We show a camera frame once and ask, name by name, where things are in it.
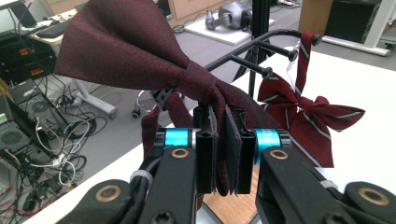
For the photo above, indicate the white foam mat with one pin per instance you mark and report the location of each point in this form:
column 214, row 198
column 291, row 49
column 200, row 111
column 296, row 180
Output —
column 358, row 149

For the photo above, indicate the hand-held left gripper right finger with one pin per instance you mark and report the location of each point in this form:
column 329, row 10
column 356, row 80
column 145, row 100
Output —
column 246, row 161

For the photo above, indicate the white desk leg with foot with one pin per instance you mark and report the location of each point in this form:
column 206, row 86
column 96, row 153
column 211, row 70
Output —
column 93, row 99

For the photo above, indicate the black frame post with braces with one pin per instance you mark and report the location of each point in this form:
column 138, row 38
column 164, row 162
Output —
column 260, row 21

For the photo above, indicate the black cabinet under desk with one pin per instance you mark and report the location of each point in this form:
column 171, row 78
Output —
column 351, row 20

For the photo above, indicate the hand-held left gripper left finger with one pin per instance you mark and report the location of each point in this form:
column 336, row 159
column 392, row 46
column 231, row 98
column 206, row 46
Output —
column 205, row 155

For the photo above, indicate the black keyboard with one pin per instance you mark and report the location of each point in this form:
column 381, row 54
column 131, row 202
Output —
column 54, row 29

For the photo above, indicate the black box with red labels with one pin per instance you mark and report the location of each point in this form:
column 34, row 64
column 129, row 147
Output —
column 25, row 59

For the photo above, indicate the white floor board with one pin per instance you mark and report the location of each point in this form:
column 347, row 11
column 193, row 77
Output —
column 224, row 34

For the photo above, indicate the dark red bow tie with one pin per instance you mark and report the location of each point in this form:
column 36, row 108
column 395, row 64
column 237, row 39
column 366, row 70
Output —
column 124, row 43

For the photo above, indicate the grey robot part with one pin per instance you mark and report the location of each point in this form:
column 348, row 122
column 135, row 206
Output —
column 232, row 14

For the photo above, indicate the slim black computer tower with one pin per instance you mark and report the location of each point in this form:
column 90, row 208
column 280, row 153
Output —
column 15, row 140

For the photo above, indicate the striped red bow tie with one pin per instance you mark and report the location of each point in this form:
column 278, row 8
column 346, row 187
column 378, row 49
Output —
column 311, row 115

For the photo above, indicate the white desk frame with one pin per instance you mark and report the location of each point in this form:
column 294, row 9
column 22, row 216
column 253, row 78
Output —
column 378, row 28

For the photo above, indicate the black rack with wooden base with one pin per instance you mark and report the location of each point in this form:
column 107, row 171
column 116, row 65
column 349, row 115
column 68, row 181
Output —
column 236, row 59

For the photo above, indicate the large black computer tower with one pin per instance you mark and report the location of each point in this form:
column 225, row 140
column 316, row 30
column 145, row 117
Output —
column 37, row 105

